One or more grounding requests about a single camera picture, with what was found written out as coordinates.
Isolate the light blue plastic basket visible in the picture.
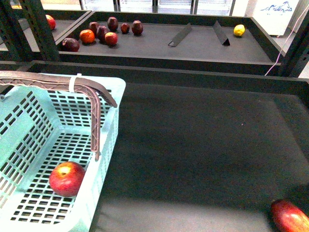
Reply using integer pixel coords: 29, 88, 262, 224
0, 84, 119, 232

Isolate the dark apple right of group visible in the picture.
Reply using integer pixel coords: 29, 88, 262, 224
132, 20, 143, 36

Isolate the small dark red apple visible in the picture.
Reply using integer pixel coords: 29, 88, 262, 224
121, 23, 130, 34

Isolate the dark apple back centre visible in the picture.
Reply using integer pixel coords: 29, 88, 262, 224
107, 16, 118, 32

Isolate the dark apple behind orange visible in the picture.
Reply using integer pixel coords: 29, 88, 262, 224
88, 22, 100, 37

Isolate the dark apple front left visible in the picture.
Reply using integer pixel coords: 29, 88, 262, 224
62, 38, 80, 52

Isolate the black lower display tray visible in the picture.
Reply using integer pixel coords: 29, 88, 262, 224
1, 61, 309, 232

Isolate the black display tray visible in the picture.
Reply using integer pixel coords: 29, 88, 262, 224
57, 11, 284, 75
1, 61, 309, 232

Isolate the black divider wedge left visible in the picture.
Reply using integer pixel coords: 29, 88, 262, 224
168, 23, 192, 47

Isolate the black divider wedge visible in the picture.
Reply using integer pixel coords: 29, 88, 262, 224
212, 21, 230, 46
168, 23, 192, 47

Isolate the black divider wedge right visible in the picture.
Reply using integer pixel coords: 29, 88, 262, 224
212, 21, 230, 46

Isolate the orange fruit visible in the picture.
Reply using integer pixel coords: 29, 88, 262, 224
79, 29, 95, 44

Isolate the black upper right display tray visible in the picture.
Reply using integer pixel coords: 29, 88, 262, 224
57, 11, 284, 75

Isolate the glass door refrigerator row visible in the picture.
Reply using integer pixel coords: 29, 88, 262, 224
79, 0, 235, 16

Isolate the yellow lemon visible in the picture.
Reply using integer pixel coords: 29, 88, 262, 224
233, 24, 245, 37

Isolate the white chest freezer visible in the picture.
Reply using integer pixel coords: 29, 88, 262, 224
245, 0, 309, 36

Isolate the bright red apple by post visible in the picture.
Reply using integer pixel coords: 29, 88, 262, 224
46, 14, 56, 30

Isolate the dark green perforated post right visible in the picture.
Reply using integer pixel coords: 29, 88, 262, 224
19, 0, 60, 61

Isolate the dark green perforated post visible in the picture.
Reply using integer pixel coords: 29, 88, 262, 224
0, 0, 32, 61
19, 0, 60, 61

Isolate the dark green perforated post left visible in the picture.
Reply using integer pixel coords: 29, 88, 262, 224
0, 0, 32, 61

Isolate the white cable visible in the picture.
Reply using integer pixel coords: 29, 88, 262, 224
265, 4, 309, 76

